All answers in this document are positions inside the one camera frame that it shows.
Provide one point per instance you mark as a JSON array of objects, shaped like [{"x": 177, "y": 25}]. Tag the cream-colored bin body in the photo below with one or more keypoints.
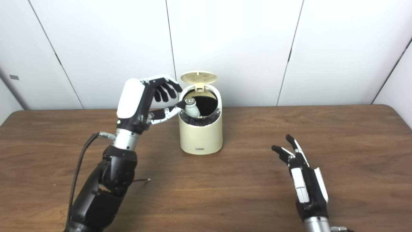
[{"x": 201, "y": 137}]

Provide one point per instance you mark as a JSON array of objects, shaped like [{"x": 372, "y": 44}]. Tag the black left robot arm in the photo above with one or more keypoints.
[{"x": 103, "y": 190}]

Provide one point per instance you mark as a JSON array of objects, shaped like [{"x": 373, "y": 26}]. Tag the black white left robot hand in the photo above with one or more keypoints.
[{"x": 130, "y": 100}]

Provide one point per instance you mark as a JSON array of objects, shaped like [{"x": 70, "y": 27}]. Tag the small white plastic bottle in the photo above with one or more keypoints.
[{"x": 193, "y": 110}]

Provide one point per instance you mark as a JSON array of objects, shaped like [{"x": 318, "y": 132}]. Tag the round cream bin lid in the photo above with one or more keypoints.
[{"x": 198, "y": 77}]

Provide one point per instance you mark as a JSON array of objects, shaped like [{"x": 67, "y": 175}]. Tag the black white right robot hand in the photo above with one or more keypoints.
[{"x": 304, "y": 187}]

